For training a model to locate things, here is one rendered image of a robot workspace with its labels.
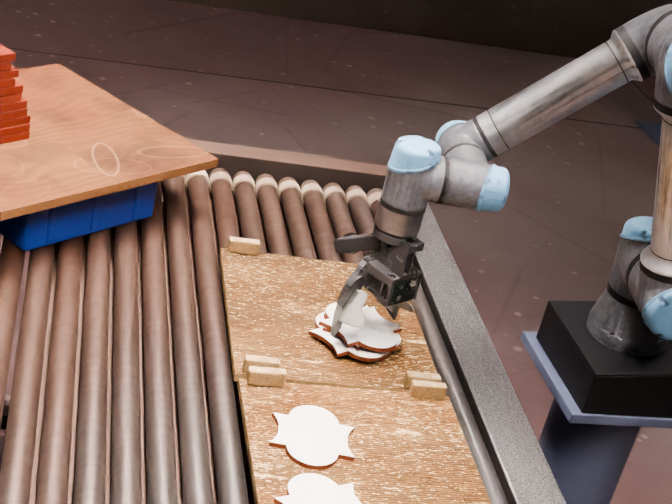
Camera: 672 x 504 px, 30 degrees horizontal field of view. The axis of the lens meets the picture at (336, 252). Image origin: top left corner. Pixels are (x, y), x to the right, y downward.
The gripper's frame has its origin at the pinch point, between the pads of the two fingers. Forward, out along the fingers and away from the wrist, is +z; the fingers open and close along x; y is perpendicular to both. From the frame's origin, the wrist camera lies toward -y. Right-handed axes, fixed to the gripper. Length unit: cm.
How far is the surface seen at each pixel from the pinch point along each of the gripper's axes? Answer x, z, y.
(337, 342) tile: -5.8, 1.4, 1.0
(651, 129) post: 402, 95, -189
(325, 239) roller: 21.2, 4.9, -32.8
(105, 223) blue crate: -20, 3, -50
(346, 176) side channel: 43, 3, -52
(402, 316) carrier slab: 13.7, 3.1, -2.7
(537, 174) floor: 291, 97, -172
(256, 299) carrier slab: -8.6, 3.1, -17.4
